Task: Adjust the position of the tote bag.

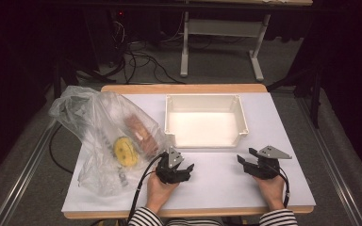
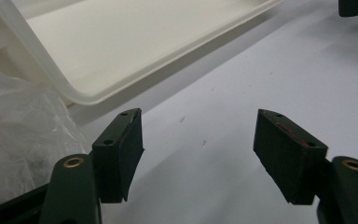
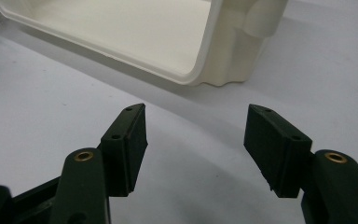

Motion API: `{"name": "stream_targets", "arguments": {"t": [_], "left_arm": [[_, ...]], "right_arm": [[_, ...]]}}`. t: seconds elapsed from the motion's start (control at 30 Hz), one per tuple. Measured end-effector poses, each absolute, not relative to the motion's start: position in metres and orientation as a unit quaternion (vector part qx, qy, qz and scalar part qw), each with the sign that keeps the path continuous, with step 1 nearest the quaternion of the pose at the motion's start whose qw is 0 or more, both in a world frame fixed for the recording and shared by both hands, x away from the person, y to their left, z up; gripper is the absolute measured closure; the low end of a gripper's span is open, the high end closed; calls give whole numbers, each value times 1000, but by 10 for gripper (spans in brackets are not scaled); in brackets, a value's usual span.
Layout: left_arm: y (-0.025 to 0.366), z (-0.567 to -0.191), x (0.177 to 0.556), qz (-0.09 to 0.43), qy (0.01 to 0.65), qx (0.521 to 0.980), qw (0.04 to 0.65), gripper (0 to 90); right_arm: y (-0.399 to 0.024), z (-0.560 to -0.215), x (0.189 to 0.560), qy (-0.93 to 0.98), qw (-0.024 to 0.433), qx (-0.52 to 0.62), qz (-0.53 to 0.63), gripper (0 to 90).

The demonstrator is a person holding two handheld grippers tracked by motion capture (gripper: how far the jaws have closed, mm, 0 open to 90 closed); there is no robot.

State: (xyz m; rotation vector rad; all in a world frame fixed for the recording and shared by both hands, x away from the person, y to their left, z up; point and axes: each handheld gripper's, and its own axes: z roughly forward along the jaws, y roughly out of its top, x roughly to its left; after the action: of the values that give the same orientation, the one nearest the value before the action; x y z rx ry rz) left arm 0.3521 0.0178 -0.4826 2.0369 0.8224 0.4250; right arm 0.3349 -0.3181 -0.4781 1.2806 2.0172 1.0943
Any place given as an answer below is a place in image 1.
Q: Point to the wooden table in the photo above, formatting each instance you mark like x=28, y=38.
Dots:
x=185, y=88

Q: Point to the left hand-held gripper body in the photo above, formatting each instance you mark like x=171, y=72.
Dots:
x=166, y=171

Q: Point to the black metal stand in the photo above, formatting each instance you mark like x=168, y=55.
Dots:
x=56, y=81
x=316, y=103

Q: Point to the aluminium floor rail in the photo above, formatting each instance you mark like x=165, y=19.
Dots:
x=333, y=166
x=22, y=179

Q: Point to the person's striped shirt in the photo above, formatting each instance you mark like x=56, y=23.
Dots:
x=194, y=222

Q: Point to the clear plastic bag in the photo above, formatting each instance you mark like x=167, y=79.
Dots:
x=100, y=113

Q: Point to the reddish brown box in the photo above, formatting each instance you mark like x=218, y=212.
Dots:
x=141, y=135

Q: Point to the white plastic bin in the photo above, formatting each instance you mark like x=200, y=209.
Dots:
x=204, y=128

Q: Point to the white table mat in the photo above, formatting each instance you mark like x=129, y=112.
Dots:
x=220, y=188

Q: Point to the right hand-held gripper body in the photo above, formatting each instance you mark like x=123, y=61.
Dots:
x=267, y=166

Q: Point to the black computer tower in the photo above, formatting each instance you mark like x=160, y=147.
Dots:
x=116, y=31

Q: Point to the white metal desk frame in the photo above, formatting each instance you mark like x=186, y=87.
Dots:
x=220, y=27

